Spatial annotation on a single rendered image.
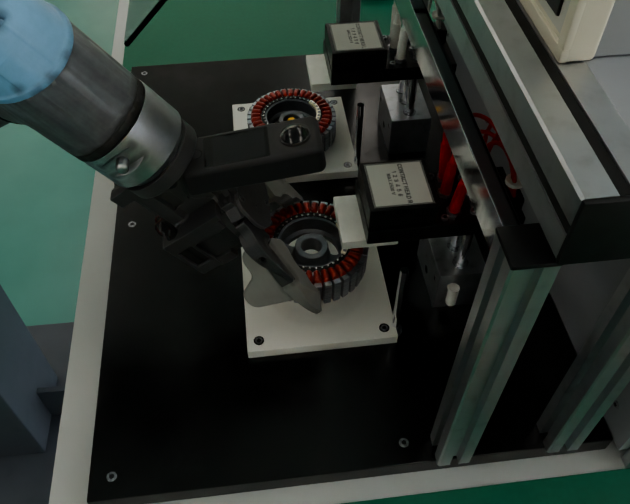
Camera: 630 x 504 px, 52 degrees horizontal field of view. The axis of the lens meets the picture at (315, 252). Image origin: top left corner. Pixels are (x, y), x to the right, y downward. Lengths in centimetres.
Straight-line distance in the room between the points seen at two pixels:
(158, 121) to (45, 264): 137
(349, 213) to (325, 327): 12
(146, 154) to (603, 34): 31
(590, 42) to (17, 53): 34
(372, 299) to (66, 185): 147
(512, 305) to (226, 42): 79
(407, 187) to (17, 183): 163
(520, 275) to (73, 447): 45
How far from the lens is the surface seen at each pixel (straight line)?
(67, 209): 197
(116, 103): 48
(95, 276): 78
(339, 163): 82
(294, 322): 66
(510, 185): 60
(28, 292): 180
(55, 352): 165
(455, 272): 66
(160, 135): 50
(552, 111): 37
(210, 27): 114
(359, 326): 66
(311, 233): 65
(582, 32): 40
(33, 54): 46
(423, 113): 83
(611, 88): 40
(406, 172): 61
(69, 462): 67
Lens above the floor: 133
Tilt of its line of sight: 50 degrees down
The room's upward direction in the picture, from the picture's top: straight up
